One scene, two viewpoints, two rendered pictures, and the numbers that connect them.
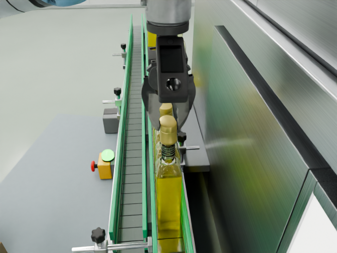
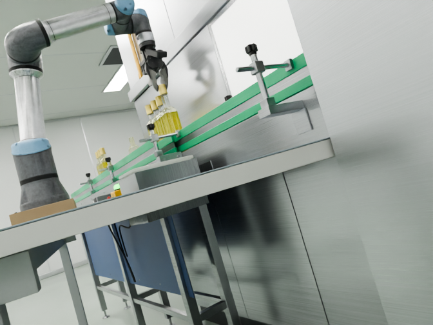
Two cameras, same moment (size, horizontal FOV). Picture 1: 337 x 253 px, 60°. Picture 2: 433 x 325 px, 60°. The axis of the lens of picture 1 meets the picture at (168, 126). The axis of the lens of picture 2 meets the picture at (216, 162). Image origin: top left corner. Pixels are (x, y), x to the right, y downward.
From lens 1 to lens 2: 1.39 m
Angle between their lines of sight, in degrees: 47
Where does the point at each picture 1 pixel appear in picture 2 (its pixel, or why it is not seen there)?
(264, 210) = (209, 63)
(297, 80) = (194, 20)
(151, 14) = (142, 39)
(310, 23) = (191, 15)
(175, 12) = (151, 35)
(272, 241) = (216, 62)
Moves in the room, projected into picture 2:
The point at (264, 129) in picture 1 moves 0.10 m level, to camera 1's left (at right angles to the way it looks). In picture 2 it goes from (196, 45) to (173, 47)
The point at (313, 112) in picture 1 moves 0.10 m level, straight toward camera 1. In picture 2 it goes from (201, 18) to (198, 6)
